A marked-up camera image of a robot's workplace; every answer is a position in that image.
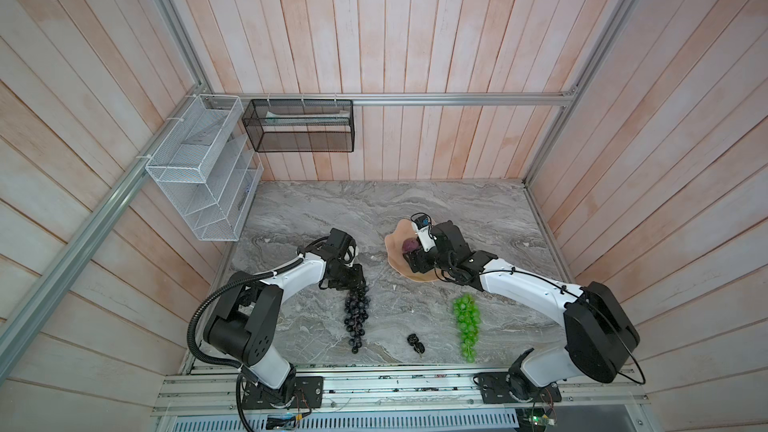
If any dark purple grape bunch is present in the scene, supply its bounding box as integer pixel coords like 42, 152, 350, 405
344, 285, 370, 354

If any purple fake fig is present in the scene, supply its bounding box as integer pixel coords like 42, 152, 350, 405
402, 238, 421, 254

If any green grape bunch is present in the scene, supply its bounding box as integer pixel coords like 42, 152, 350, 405
453, 294, 481, 363

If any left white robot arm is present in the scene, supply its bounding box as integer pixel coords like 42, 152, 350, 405
187, 228, 365, 390

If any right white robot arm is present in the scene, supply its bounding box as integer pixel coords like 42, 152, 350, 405
394, 213, 640, 401

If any peach scalloped fruit bowl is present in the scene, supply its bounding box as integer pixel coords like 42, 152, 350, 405
385, 219, 439, 283

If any small black berry cluster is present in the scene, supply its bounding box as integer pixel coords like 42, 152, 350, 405
407, 333, 425, 354

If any green circuit board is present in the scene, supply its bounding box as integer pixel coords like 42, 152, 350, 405
517, 410, 549, 432

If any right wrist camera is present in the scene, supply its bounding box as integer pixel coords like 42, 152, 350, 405
410, 212, 432, 232

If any black corrugated cable conduit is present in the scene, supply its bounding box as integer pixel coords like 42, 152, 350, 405
186, 257, 304, 370

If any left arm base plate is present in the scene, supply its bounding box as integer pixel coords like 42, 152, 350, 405
237, 376, 324, 411

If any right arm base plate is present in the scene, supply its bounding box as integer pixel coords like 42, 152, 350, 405
473, 372, 562, 404

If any black wire mesh basket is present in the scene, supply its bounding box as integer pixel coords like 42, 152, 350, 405
242, 98, 356, 153

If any white wire mesh shelf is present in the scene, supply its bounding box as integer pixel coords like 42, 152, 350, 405
146, 94, 263, 242

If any aluminium front rail frame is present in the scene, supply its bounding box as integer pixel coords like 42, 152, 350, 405
151, 364, 650, 417

